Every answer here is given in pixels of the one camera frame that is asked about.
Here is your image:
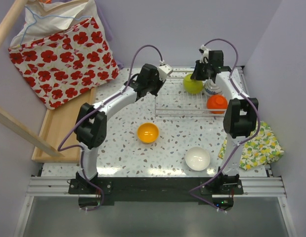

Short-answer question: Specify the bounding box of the blue white ceramic bowl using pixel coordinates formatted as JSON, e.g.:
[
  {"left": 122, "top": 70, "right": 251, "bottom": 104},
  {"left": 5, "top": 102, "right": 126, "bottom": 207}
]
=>
[{"left": 204, "top": 79, "right": 222, "bottom": 96}]

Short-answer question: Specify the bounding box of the lime green bowl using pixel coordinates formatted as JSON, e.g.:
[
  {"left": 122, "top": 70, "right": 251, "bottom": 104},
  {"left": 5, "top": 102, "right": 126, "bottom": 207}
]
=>
[{"left": 183, "top": 74, "right": 203, "bottom": 94}]

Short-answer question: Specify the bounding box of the white wire dish rack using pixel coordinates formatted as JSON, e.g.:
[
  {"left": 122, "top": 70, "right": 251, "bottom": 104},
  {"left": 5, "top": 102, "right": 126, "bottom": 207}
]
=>
[{"left": 155, "top": 68, "right": 226, "bottom": 119}]

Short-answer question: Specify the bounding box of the red orange plastic bowl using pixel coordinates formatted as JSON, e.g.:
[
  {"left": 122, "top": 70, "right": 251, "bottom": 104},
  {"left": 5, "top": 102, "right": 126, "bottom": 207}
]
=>
[{"left": 207, "top": 95, "right": 228, "bottom": 114}]

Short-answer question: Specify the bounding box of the yellow orange plastic bowl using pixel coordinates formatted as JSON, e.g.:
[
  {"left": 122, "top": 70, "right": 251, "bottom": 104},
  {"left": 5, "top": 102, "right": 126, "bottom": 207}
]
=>
[{"left": 137, "top": 122, "right": 159, "bottom": 144}]

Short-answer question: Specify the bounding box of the white plastic bowl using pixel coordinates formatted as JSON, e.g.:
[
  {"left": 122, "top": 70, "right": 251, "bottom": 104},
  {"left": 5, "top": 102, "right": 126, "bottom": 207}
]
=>
[{"left": 185, "top": 147, "right": 211, "bottom": 171}]

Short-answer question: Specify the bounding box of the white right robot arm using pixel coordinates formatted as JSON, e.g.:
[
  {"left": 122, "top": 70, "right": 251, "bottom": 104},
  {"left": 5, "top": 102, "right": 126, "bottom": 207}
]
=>
[{"left": 193, "top": 46, "right": 258, "bottom": 194}]

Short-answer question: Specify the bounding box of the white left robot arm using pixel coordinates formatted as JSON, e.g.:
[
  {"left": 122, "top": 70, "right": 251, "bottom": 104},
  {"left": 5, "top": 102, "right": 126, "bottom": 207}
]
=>
[{"left": 74, "top": 64, "right": 173, "bottom": 194}]

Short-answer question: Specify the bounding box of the red poppy print bag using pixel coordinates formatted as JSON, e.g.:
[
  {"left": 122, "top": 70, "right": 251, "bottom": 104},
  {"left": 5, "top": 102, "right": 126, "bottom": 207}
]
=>
[{"left": 8, "top": 18, "right": 119, "bottom": 110}]

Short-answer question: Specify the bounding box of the lemon print cloth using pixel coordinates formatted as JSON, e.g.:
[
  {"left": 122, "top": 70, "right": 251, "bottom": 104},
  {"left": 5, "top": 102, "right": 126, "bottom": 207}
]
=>
[{"left": 233, "top": 120, "right": 284, "bottom": 171}]

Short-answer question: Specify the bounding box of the wooden tray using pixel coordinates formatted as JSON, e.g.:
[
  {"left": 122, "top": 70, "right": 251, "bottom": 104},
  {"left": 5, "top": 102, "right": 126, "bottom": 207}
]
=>
[{"left": 32, "top": 88, "right": 96, "bottom": 163}]

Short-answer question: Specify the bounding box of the white cloth bag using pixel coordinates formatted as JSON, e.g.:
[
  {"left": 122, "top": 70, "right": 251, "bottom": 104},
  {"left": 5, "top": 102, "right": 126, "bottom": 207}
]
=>
[{"left": 10, "top": 0, "right": 103, "bottom": 47}]

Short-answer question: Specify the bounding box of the wooden beam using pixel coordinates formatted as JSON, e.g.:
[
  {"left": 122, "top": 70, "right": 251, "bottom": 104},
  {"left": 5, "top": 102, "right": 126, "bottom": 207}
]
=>
[{"left": 0, "top": 107, "right": 62, "bottom": 157}]

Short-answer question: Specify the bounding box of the wooden pole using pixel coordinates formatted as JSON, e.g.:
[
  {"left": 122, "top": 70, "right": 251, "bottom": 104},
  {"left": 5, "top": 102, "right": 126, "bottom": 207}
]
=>
[{"left": 0, "top": 0, "right": 27, "bottom": 47}]

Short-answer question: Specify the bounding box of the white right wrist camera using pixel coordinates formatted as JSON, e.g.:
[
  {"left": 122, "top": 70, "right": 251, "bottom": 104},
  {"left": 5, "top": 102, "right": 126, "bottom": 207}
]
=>
[{"left": 199, "top": 45, "right": 210, "bottom": 64}]

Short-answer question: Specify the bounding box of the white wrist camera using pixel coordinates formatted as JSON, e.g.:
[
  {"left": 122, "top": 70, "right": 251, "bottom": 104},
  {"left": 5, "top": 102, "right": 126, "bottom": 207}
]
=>
[
  {"left": 199, "top": 45, "right": 210, "bottom": 64},
  {"left": 157, "top": 64, "right": 173, "bottom": 82}
]

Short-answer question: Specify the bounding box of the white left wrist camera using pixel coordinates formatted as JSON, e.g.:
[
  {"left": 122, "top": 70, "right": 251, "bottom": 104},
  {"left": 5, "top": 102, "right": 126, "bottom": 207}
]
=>
[{"left": 157, "top": 64, "right": 173, "bottom": 82}]

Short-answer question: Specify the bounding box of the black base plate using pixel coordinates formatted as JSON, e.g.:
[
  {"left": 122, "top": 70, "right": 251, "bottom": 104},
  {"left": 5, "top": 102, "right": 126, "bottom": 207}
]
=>
[{"left": 68, "top": 176, "right": 244, "bottom": 210}]

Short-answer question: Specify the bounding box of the aluminium rail frame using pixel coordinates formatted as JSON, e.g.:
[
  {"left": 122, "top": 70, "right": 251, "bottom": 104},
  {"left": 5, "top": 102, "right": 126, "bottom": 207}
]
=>
[{"left": 13, "top": 66, "right": 298, "bottom": 237}]

